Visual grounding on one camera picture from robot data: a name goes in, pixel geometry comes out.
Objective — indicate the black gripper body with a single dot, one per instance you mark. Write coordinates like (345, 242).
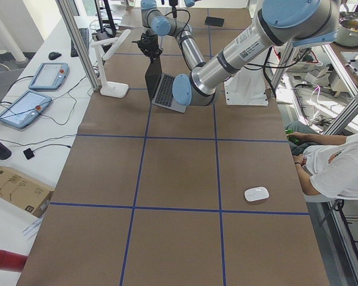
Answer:
(149, 47)

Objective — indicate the grey laptop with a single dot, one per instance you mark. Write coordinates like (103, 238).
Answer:
(159, 87)

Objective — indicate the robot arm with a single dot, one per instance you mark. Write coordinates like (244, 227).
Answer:
(274, 24)

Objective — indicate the black mouse pad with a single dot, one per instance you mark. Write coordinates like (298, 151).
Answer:
(214, 21)

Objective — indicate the black desk mouse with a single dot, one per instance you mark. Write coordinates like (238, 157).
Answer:
(54, 55)

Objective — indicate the white computer mouse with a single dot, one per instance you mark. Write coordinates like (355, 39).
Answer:
(256, 194)

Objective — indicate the upper blue teach pendant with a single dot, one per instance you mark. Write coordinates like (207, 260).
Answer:
(49, 77)

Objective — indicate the blue teach pendant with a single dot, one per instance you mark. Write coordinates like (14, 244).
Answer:
(49, 77)
(25, 109)

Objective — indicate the lower blue teach pendant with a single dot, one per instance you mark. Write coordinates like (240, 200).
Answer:
(25, 109)

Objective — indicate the brown paper table mat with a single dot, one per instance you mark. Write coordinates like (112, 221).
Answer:
(149, 196)

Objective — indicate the small black square puck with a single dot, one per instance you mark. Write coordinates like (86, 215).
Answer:
(28, 153)

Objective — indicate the cardboard box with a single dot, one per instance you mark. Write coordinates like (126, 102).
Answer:
(24, 191)

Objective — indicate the seated person white shirt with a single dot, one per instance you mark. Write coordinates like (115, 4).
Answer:
(326, 165)

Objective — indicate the red cylinder bottle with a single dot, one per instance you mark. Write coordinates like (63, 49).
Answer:
(12, 262)

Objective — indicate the aluminium frame post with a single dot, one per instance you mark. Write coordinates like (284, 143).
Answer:
(71, 26)

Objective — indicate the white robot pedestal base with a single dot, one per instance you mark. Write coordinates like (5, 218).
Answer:
(246, 87)

